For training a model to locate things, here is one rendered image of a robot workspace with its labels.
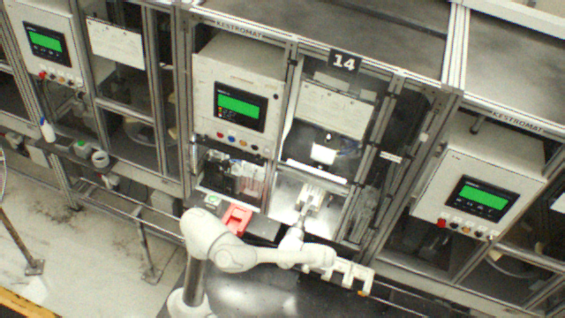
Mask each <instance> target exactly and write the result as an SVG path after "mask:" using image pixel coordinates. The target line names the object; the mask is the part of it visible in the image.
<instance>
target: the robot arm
mask: <svg viewBox="0 0 565 318"><path fill-rule="evenodd" d="M312 201H313V195H311V194H309V195H308V198H307V201H306V203H305V206H304V207H303V209H302V212H301V214H300V215H299V218H298V220H297V222H296V223H294V224H293V225H292V226H291V227H290V228H289V229H288V230H287V233H286V235H285V238H284V240H283V241H282V243H281V244H280V246H278V248H266V247H256V246H250V245H246V244H245V243H244V242H243V241H242V240H239V238H238V237H237V236H236V235H235V234H234V233H232V232H231V231H230V230H229V228H228V227H226V225H225V224H224V223H223V222H222V221H221V220H220V219H218V218H217V217H216V216H213V215H212V213H210V212H209V211H207V210H205V209H203V208H191V209H189V210H187V211H186V212H185V213H184V214H183V216H182V217H181V221H180V228H181V231H182V232H183V234H184V238H185V244H186V245H187V248H188V250H189V252H190V253H189V259H188V263H187V269H186V273H185V282H184V287H183V288H178V289H176V290H174V291H173V292H172V293H171V294H170V295H169V297H168V299H167V302H168V309H169V313H170V315H171V317H172V318H219V317H217V316H215V315H214V314H213V313H212V311H211V309H210V306H209V303H208V297H207V295H206V293H205V290H206V287H207V280H208V276H209V272H210V269H211V264H212V261H213V262H214V263H215V266H216V267H217V268H219V269H220V270H222V271H225V272H229V273H237V272H242V271H246V270H248V269H251V268H253V267H254V266H255V265H257V264H258V263H261V262H276V264H277V265H278V266H280V267H281V268H283V269H288V268H290V267H291V266H294V264H295V263H303V264H305V265H307V266H309V267H312V268H318V269H319V268H330V267H332V266H333V265H334V264H335V262H336V251H335V250H334V249H333V248H330V247H328V246H323V245H319V244H312V243H310V244H309V243H303V242H302V240H303V237H304V233H305V230H306V227H305V219H306V217H307V214H308V213H309V210H310V209H309V206H311V203H312ZM307 212H308V213H307Z"/></svg>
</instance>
